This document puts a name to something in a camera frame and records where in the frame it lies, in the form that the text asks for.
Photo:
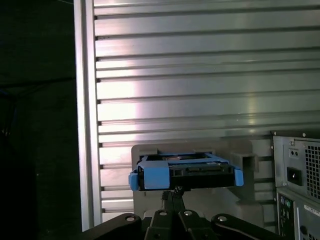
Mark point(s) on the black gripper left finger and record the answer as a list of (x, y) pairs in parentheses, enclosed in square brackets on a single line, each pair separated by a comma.
[(160, 225)]

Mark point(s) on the black PC case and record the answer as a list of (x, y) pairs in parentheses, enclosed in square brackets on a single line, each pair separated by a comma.
[(282, 160)]

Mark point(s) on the grey parts rack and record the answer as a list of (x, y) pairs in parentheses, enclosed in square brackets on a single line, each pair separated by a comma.
[(235, 147)]

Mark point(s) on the hard disk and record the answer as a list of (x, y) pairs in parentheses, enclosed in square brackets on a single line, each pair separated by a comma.
[(200, 178)]

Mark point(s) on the grey power supply unit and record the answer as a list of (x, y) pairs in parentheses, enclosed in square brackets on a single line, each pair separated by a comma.
[(295, 160)]

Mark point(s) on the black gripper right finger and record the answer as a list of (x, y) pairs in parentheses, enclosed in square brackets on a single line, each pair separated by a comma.
[(195, 225)]

